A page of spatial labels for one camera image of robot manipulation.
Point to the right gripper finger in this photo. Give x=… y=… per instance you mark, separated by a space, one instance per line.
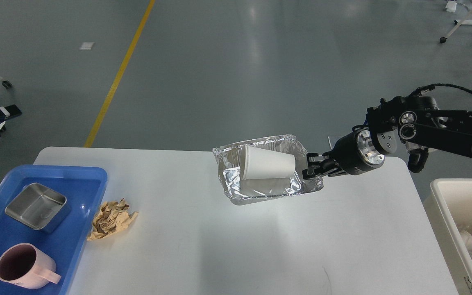
x=321 y=165

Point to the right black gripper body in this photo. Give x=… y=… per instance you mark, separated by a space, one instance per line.
x=355 y=154

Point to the white paper cup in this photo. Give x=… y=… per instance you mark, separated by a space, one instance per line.
x=260 y=163

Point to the aluminium foil tray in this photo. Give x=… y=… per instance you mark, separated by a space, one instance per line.
x=242 y=191

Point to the brown paper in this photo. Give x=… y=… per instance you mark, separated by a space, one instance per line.
x=112 y=217

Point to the small stainless steel tray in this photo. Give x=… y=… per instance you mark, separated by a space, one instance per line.
x=39 y=207

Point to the pink mug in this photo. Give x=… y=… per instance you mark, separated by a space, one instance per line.
x=26 y=266

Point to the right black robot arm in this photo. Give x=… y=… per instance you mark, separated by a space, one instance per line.
x=414 y=120

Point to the white bin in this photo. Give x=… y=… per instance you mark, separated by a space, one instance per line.
x=449 y=210

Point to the blue plastic tray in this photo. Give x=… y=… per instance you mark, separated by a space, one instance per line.
x=84 y=188

